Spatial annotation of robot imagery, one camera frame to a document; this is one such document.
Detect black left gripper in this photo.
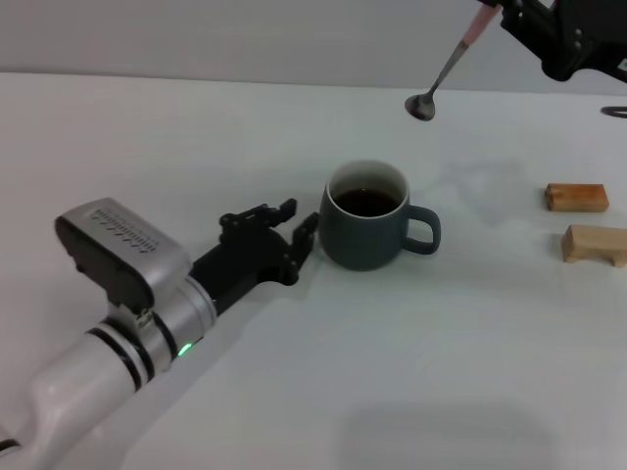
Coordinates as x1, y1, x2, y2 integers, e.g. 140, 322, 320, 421
190, 198, 320, 317

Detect reddish brown wooden block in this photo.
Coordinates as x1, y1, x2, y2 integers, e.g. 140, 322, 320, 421
544, 182, 611, 213

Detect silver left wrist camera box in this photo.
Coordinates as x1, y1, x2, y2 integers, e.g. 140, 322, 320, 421
53, 197, 193, 314

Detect light wooden block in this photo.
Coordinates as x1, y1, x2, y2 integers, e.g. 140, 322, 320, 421
560, 223, 627, 268

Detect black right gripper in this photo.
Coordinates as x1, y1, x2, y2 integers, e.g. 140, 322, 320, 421
499, 0, 627, 82

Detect dark grey ceramic mug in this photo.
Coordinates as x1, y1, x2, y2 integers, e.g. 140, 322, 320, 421
317, 159, 442, 271

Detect pink handled metal spoon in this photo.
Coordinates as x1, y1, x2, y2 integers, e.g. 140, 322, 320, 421
404, 0, 499, 121

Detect dark coffee liquid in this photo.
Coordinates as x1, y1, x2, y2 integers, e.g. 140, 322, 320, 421
335, 188, 401, 217

